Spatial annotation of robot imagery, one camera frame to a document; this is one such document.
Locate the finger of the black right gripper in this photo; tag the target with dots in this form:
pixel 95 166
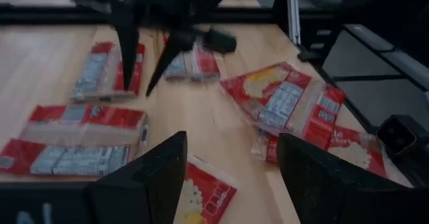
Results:
pixel 166 63
pixel 128 56

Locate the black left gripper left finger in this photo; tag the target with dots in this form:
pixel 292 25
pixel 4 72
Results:
pixel 151 190

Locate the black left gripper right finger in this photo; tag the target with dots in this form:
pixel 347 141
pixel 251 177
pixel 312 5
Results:
pixel 311 183

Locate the red popcorn bag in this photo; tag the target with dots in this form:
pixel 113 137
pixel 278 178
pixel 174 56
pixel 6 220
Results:
pixel 207 190
pixel 90 73
pixel 278 100
pixel 206 63
pixel 83 116
pixel 358 150

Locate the black table-level camera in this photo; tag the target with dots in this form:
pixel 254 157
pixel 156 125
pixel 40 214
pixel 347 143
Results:
pixel 400 140

